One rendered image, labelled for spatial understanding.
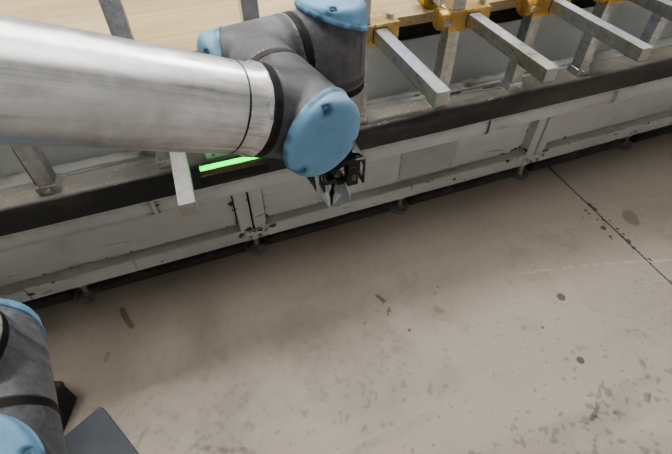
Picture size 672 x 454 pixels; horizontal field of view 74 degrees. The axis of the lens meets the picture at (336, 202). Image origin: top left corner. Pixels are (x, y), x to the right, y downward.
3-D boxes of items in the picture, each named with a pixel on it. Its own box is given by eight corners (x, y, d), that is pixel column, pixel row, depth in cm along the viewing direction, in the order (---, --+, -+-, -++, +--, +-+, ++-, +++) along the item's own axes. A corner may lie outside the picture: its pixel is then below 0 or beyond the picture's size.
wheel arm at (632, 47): (647, 60, 98) (656, 44, 95) (635, 62, 97) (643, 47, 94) (510, -18, 130) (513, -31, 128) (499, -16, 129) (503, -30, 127)
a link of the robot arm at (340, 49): (276, -11, 55) (343, -26, 59) (284, 79, 64) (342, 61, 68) (313, 16, 50) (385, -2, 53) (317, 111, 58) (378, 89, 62)
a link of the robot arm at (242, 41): (218, 61, 44) (324, 32, 49) (180, 20, 51) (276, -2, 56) (233, 137, 51) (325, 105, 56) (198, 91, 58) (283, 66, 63)
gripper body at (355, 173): (321, 196, 71) (319, 135, 62) (305, 163, 76) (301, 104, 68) (365, 185, 73) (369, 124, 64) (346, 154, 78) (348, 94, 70)
